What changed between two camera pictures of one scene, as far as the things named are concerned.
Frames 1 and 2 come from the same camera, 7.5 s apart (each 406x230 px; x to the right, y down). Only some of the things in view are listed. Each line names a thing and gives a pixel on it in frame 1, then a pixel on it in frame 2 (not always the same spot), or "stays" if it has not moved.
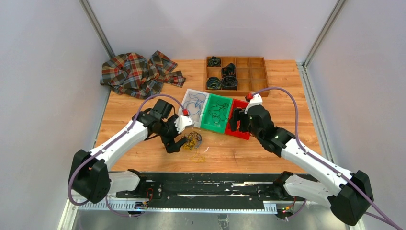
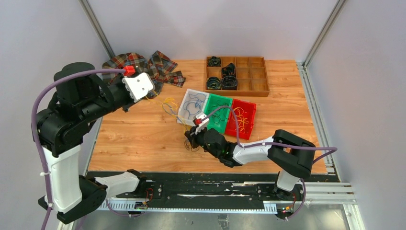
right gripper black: [239, 115] -> [193, 138]
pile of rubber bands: [191, 144] -> [158, 100]
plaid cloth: [132, 74] stays
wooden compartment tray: [235, 76] stays
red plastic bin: [241, 105] stays
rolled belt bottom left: [213, 83] stays
